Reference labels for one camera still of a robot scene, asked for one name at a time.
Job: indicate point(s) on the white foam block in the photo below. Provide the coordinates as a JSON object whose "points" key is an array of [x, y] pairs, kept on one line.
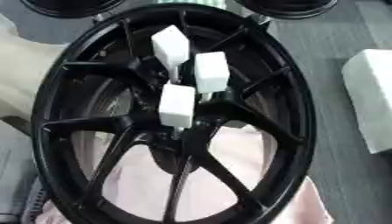
{"points": [[370, 99]]}

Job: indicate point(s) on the cream padded object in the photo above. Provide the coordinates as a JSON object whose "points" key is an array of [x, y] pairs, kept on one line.
{"points": [[23, 73]]}

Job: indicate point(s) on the black round wheel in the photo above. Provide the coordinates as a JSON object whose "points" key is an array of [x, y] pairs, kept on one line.
{"points": [[291, 7], [71, 7]]}

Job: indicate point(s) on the white pin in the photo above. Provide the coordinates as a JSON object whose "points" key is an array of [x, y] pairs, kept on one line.
{"points": [[176, 106], [211, 71], [170, 46]]}

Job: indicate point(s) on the pale pink cloth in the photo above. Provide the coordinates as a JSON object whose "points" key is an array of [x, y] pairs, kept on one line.
{"points": [[148, 186]]}

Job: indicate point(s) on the black spoked wheel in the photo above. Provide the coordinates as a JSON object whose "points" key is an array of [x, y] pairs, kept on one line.
{"points": [[265, 122]]}

